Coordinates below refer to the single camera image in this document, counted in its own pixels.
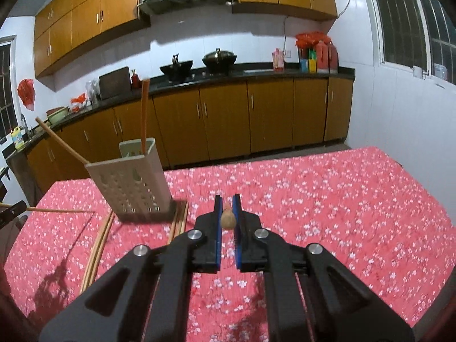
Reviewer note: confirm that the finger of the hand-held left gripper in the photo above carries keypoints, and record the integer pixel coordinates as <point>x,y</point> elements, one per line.
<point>12,213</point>

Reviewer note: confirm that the brown cutting board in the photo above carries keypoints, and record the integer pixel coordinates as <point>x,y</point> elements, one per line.
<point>114,83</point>

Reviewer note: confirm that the red floral tablecloth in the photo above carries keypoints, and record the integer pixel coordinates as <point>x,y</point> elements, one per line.
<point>320,203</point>

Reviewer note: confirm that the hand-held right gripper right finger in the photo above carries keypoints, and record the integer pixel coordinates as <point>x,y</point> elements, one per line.
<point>237,245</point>

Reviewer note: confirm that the large barred window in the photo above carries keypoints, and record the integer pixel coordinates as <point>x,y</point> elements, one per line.
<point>409,17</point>

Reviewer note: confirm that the small barred window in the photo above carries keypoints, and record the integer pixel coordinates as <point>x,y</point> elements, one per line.
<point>5,85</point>

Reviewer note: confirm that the clear plastic bottle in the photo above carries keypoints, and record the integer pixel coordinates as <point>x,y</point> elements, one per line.
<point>440,72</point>

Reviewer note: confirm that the yellow detergent bottle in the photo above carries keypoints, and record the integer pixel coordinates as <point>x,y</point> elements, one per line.
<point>17,139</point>

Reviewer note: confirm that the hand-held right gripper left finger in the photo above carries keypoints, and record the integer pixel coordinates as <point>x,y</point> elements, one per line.
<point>219,242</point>

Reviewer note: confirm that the small red plastic bag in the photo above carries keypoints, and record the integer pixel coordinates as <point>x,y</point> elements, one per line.
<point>78,100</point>

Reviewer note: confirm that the black gas stove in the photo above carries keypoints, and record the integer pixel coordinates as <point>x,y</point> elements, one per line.
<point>203,75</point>

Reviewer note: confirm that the white cup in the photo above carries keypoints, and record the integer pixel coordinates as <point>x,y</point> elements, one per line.
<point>416,72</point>

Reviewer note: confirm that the black kitchen countertop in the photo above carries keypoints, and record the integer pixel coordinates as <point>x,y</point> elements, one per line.
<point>249,74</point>

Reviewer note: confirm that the blue and yellow box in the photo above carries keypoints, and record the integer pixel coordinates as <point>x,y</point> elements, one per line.
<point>308,64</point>

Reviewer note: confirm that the hanging red plastic bag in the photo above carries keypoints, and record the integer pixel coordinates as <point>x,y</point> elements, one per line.
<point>26,94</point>

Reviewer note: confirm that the long wooden wall cabinet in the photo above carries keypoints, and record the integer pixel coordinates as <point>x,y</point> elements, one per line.
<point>85,17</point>

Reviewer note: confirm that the black wok with lid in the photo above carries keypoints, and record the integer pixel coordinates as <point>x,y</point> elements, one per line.
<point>219,60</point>

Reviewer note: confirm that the clear glass jars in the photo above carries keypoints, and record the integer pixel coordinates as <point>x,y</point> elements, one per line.
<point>92,91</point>

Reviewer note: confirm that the green basin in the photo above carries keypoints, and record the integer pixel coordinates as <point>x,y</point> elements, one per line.
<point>58,115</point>

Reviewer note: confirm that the wooden base cabinets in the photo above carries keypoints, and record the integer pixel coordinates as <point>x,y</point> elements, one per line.
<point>270,114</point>

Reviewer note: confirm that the red oil jug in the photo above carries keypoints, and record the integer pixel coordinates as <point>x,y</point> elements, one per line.
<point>333,58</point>
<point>322,58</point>

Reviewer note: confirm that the wooden chopstick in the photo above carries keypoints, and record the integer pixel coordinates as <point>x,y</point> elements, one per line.
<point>60,139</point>
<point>53,209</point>
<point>92,258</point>
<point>102,244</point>
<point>174,228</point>
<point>227,219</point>
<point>182,220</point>

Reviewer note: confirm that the small red bottle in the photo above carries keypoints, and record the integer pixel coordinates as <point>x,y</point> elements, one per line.
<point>135,80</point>

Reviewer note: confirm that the pink plastic jug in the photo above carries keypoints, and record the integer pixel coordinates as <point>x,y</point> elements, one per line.
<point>278,60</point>

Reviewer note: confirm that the orange chopstick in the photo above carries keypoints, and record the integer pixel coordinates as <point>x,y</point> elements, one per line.
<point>144,114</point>

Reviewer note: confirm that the large red plastic bag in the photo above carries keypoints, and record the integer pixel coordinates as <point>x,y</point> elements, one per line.
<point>313,40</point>

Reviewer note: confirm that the metal faucet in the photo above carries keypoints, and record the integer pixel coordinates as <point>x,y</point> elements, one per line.
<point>25,123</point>

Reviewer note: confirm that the white perforated utensil holder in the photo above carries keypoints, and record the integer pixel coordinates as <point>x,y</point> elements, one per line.
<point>135,185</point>

